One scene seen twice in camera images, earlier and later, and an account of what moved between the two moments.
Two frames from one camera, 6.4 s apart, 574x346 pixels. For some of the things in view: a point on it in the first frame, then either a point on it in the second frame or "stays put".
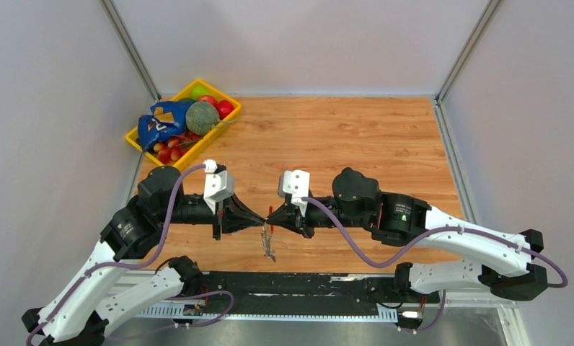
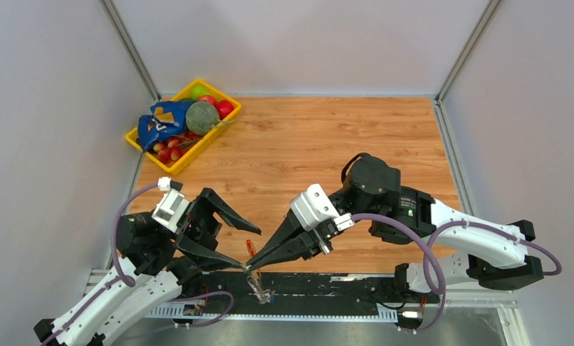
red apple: (209, 99) stays put
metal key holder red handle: (267, 233) to (264, 296)
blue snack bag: (167, 119) stays put
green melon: (201, 117) stays put
